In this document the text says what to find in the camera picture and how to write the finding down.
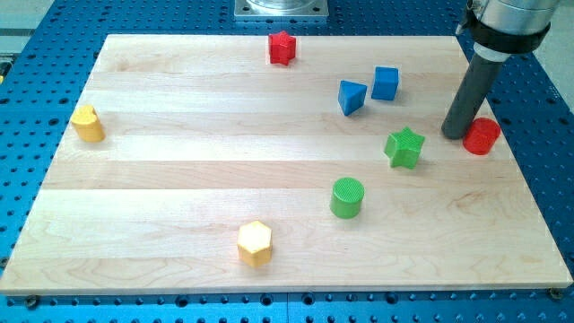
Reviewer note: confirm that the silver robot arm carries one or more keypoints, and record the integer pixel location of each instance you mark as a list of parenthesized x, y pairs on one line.
[(502, 28)]

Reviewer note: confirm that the blue triangle block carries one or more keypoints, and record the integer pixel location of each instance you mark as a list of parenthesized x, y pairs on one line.
[(351, 96)]

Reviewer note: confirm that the yellow heart block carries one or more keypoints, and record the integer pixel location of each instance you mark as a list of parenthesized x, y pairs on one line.
[(86, 123)]

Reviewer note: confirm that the green cylinder block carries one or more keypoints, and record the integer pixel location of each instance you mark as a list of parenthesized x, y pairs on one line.
[(346, 198)]

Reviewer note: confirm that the yellow hexagon block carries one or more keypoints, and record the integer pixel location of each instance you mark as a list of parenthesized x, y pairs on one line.
[(255, 243)]

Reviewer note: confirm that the wooden board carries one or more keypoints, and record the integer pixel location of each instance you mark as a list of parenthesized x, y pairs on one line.
[(204, 135)]

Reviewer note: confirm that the red star block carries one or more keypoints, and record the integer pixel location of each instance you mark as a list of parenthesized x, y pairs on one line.
[(281, 48)]

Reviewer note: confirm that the green star block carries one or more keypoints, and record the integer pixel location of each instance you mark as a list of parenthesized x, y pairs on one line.
[(403, 148)]

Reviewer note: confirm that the blue cube block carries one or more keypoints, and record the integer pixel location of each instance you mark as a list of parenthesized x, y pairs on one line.
[(385, 83)]

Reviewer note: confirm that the red cylinder block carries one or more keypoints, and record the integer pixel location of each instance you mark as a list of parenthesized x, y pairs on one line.
[(481, 136)]

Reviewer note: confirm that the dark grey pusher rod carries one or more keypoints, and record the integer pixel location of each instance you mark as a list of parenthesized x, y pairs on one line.
[(479, 78)]

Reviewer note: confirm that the blue perforated metal base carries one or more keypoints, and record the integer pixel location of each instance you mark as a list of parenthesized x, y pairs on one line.
[(47, 78)]

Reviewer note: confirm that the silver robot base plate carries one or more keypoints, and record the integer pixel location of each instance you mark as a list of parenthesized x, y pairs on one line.
[(275, 9)]

